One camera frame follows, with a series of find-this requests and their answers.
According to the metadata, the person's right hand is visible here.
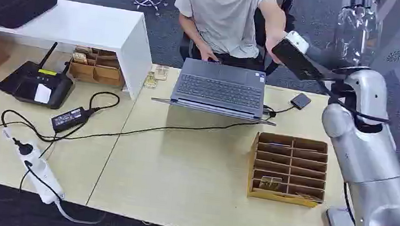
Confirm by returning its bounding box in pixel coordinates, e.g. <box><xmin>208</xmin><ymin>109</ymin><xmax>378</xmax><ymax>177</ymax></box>
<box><xmin>195</xmin><ymin>43</ymin><xmax>221</xmax><ymax>63</ymax></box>

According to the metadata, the person's left hand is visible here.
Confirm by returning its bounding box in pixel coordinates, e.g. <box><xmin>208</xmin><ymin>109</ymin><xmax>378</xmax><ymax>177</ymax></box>
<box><xmin>263</xmin><ymin>29</ymin><xmax>289</xmax><ymax>65</ymax></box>

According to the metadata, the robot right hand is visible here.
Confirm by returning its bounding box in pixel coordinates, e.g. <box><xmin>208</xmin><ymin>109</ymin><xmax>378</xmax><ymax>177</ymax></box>
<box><xmin>268</xmin><ymin>37</ymin><xmax>353</xmax><ymax>86</ymax></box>

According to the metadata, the grey laptop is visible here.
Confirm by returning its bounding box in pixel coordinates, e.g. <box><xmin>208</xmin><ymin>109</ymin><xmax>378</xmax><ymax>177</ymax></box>
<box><xmin>149</xmin><ymin>54</ymin><xmax>283</xmax><ymax>127</ymax></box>

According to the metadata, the person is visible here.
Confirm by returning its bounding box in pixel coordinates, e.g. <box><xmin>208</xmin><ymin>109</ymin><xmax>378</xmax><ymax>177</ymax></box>
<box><xmin>168</xmin><ymin>0</ymin><xmax>293</xmax><ymax>74</ymax></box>

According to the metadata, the black stand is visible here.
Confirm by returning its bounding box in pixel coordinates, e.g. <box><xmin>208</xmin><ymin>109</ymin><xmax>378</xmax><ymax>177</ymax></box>
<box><xmin>277</xmin><ymin>0</ymin><xmax>299</xmax><ymax>34</ymax></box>

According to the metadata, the small black hard drive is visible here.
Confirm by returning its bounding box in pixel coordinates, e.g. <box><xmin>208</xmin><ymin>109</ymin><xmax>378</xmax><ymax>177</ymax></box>
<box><xmin>289</xmin><ymin>92</ymin><xmax>313</xmax><ymax>111</ymax></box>

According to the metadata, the wooden slotted card box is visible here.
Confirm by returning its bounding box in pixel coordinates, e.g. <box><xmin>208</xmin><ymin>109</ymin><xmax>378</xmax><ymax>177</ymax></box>
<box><xmin>244</xmin><ymin>131</ymin><xmax>332</xmax><ymax>210</ymax></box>

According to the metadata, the small wooden compartment box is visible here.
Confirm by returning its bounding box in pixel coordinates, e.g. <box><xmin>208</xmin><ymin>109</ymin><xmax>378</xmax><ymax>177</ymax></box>
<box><xmin>67</xmin><ymin>45</ymin><xmax>129</xmax><ymax>89</ymax></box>

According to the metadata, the card stack in small box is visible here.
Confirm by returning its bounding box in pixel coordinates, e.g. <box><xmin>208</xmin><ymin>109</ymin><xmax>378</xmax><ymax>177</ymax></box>
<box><xmin>72</xmin><ymin>51</ymin><xmax>89</xmax><ymax>65</ymax></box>

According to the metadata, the white desk riser shelf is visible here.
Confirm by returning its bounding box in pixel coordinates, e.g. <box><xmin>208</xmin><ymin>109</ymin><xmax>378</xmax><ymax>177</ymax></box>
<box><xmin>0</xmin><ymin>0</ymin><xmax>159</xmax><ymax>102</ymax></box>

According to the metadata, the brown card lying flat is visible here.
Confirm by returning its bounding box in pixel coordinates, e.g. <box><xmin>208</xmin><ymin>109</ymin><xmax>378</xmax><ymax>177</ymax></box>
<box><xmin>295</xmin><ymin>192</ymin><xmax>324</xmax><ymax>204</ymax></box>

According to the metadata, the black laptop power adapter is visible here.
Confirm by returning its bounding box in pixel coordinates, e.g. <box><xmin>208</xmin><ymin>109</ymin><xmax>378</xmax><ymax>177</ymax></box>
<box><xmin>49</xmin><ymin>104</ymin><xmax>92</xmax><ymax>137</ymax></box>

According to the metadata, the black controller with antennas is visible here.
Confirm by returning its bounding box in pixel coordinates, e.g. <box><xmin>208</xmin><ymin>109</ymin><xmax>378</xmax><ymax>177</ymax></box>
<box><xmin>0</xmin><ymin>35</ymin><xmax>80</xmax><ymax>112</ymax></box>

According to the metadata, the white power strip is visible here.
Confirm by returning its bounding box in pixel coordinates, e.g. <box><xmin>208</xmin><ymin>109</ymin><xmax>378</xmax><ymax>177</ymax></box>
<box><xmin>0</xmin><ymin>127</ymin><xmax>72</xmax><ymax>207</ymax></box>

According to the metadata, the large black power plug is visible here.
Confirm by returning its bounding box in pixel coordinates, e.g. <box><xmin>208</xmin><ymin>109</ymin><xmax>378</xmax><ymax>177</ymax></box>
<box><xmin>11</xmin><ymin>138</ymin><xmax>35</xmax><ymax>157</ymax></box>

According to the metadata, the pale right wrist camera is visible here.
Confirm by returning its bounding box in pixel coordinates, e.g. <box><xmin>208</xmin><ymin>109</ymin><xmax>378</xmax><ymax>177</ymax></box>
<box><xmin>283</xmin><ymin>30</ymin><xmax>311</xmax><ymax>55</ymax></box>

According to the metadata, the black hard drive cable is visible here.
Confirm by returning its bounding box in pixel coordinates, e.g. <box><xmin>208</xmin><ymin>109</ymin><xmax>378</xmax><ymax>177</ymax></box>
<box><xmin>263</xmin><ymin>102</ymin><xmax>295</xmax><ymax>120</ymax></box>

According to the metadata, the chrome stanchion post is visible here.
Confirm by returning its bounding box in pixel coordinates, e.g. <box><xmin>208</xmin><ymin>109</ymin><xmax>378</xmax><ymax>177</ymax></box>
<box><xmin>331</xmin><ymin>0</ymin><xmax>386</xmax><ymax>69</ymax></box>

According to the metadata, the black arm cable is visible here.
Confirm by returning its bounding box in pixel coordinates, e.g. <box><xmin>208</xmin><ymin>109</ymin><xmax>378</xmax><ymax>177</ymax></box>
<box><xmin>313</xmin><ymin>78</ymin><xmax>394</xmax><ymax>124</ymax></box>

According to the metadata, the long black laptop cable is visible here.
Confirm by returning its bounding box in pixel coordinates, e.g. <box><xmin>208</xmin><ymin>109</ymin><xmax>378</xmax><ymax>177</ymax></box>
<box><xmin>0</xmin><ymin>81</ymin><xmax>277</xmax><ymax>169</ymax></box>

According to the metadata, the looped black adapter cable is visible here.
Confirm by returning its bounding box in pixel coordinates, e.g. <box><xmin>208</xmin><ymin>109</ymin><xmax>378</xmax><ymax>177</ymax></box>
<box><xmin>38</xmin><ymin>85</ymin><xmax>121</xmax><ymax>167</ymax></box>

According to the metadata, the black plug cable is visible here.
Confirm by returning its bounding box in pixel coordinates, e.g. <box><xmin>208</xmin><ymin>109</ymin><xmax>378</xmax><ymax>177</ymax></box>
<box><xmin>18</xmin><ymin>162</ymin><xmax>66</xmax><ymax>202</ymax></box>

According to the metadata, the white power strip cord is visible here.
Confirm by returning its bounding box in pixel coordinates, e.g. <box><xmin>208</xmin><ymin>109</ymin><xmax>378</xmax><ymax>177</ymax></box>
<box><xmin>52</xmin><ymin>199</ymin><xmax>109</xmax><ymax>226</ymax></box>

